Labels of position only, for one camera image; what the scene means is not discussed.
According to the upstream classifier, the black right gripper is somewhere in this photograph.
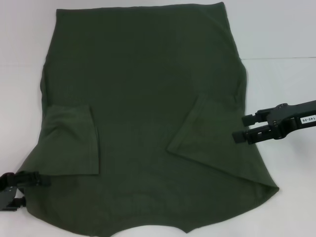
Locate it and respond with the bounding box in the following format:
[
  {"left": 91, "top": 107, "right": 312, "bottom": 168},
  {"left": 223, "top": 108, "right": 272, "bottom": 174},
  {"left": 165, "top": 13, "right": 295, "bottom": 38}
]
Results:
[{"left": 232, "top": 99, "right": 316, "bottom": 145}]

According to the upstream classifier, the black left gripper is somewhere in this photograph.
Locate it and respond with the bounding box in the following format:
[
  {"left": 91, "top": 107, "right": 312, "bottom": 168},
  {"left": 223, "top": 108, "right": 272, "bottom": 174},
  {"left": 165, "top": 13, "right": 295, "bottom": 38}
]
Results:
[{"left": 0, "top": 171, "right": 52, "bottom": 212}]

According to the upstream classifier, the dark green t-shirt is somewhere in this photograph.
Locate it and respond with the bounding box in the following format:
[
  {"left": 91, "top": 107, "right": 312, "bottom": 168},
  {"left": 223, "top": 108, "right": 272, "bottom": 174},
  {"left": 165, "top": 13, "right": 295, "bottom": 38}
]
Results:
[{"left": 25, "top": 1, "right": 280, "bottom": 237}]

